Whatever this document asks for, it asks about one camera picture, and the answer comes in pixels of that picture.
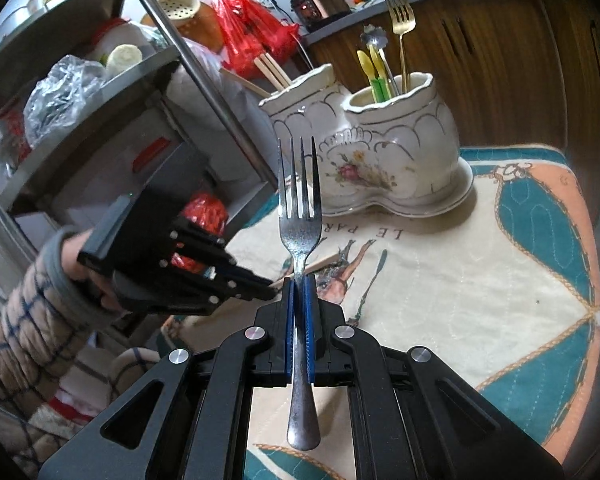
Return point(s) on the clear plastic bag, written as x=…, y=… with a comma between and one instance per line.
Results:
x=62, y=95

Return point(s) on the dark rice cooker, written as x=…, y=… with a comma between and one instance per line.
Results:
x=317, y=5

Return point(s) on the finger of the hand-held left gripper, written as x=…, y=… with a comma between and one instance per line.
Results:
x=205, y=247
x=205, y=290

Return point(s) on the yellow green plastic knife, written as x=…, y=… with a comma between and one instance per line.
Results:
x=367, y=72
x=382, y=72

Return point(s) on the silver flower spoon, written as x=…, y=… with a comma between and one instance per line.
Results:
x=372, y=37

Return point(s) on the golden fork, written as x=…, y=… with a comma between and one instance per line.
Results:
x=400, y=10

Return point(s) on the white ceramic utensil holder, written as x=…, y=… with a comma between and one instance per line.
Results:
x=410, y=150

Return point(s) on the silver fork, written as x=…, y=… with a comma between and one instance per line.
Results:
x=300, y=240

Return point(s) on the person's left forearm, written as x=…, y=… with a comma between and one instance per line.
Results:
x=25, y=320

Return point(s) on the metal storage rack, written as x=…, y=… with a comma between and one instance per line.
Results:
x=145, y=65

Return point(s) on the white radish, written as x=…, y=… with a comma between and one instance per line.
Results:
x=124, y=59

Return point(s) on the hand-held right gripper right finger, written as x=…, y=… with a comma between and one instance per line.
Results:
x=310, y=330

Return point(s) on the printed table mat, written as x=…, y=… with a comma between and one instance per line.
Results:
x=455, y=270

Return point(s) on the person's left hand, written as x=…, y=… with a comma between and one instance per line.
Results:
x=75, y=260

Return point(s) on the person's checked clothing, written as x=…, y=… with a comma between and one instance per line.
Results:
x=70, y=410

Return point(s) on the yellow colander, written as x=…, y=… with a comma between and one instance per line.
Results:
x=190, y=17

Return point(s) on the red plastic bag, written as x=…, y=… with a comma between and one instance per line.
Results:
x=205, y=220
x=245, y=25

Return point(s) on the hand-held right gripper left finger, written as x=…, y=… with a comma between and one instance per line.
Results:
x=290, y=330

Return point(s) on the wooden kitchen cabinet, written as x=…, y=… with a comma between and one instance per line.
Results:
x=505, y=60

